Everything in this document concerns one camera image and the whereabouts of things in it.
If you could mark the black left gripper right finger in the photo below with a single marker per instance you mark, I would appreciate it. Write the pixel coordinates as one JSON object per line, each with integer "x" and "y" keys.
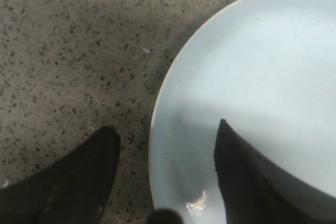
{"x": 256, "y": 190}

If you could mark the light blue round plate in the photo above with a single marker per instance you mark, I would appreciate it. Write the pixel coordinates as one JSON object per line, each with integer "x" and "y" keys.
{"x": 268, "y": 68}

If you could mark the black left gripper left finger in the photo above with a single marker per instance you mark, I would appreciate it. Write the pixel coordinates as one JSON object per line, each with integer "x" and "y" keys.
{"x": 75, "y": 189}

